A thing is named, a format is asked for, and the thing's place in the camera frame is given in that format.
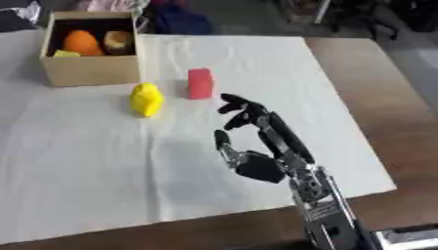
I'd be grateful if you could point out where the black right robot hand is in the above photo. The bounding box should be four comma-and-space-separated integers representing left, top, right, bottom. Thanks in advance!
212, 93, 319, 185

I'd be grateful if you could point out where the tan cardboard box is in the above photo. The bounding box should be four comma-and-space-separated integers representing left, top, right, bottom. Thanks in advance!
37, 11, 144, 88

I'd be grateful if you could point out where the red rectangular block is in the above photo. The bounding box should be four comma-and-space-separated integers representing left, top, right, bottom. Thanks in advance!
185, 67, 216, 101

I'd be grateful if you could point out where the yellow toy pepper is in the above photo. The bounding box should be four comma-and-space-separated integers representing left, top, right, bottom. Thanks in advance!
128, 82, 166, 118

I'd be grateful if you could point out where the blue bag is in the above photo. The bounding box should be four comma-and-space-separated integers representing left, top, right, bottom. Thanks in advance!
149, 3, 216, 36

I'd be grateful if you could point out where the brown toy bread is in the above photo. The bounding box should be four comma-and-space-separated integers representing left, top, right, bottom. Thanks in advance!
103, 30, 137, 56

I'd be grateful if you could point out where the orange toy fruit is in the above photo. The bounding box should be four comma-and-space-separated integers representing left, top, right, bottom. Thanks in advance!
62, 29, 107, 57

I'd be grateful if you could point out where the small yellow toy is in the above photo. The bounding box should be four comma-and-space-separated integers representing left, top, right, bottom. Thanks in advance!
51, 49, 82, 59

